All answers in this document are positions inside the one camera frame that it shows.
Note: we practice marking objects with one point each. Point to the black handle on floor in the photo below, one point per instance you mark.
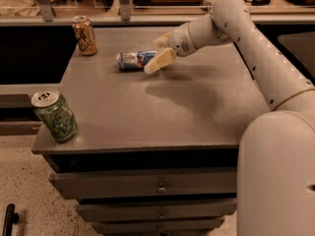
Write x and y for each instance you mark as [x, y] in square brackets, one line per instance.
[11, 218]

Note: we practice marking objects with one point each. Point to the grey drawer cabinet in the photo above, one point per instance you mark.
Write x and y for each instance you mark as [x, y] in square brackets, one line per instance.
[191, 114]

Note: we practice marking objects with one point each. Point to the grey drawer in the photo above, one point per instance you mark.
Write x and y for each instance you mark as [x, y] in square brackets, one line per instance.
[145, 183]
[208, 223]
[157, 210]

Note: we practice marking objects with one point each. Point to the top grey drawer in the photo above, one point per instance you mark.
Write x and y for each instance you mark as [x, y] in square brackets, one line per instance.
[145, 183]

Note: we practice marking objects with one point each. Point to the green soda can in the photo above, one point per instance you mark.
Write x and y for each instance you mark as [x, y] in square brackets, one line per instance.
[51, 107]

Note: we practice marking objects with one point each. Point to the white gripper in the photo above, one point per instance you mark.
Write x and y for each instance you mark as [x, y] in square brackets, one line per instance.
[180, 41]

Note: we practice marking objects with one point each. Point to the bottom grey drawer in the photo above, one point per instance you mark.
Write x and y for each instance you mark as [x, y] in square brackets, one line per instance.
[208, 223]

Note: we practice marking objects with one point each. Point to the grey metal railing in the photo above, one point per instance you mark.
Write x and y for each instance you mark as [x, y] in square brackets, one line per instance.
[144, 12]

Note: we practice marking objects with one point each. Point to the gold brown can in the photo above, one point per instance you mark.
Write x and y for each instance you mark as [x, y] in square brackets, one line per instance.
[84, 32]

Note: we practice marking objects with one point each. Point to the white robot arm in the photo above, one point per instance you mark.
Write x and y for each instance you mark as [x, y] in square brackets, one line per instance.
[276, 159]

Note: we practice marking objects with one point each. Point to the blue silver redbull can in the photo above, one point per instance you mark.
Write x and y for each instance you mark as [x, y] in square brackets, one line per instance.
[132, 61]

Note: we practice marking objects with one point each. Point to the middle grey drawer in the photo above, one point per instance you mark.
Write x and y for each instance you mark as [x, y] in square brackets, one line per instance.
[157, 210]

